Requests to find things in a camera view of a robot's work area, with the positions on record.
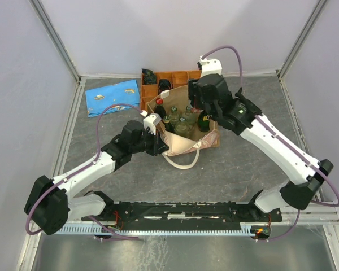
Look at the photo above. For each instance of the dark patterned packet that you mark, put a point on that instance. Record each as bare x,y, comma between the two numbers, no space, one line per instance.
148,77

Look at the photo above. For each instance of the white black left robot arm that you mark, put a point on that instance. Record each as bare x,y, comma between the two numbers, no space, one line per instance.
52,201

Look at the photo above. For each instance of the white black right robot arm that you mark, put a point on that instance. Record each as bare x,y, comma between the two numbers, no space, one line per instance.
234,112

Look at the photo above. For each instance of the small green glass bottle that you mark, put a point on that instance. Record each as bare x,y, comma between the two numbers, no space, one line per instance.
167,124

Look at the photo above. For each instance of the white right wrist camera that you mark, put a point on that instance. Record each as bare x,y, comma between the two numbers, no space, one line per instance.
209,66

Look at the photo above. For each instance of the clear glass bottle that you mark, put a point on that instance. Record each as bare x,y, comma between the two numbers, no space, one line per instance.
182,128
174,115
188,115

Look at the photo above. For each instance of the dark green yellow-label bottle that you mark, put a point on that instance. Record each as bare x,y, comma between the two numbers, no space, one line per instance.
203,122

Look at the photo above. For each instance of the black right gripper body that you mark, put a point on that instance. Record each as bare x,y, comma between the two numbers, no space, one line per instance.
194,89

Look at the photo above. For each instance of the orange wooden compartment tray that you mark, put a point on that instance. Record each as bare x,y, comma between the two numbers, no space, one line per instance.
177,78

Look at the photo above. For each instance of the burlap canvas tote bag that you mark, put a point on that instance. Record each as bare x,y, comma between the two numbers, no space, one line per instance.
197,140

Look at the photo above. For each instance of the clear glass bottle front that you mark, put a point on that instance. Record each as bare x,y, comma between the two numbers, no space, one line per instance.
182,128

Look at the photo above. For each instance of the blue patterned cloth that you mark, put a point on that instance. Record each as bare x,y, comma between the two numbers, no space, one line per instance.
125,93

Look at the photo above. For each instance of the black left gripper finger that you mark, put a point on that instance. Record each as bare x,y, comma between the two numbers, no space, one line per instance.
157,153
160,145

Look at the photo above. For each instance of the red cap cola bottle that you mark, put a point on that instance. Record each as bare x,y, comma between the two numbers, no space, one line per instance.
159,109

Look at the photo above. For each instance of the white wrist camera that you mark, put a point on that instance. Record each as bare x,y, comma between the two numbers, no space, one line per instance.
150,121
209,66

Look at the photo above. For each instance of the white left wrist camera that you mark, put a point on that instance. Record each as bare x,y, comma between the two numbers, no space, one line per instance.
150,121

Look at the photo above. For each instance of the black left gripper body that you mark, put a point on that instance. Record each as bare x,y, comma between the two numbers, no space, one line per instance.
148,142

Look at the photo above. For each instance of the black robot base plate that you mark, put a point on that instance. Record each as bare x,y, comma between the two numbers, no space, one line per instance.
197,216

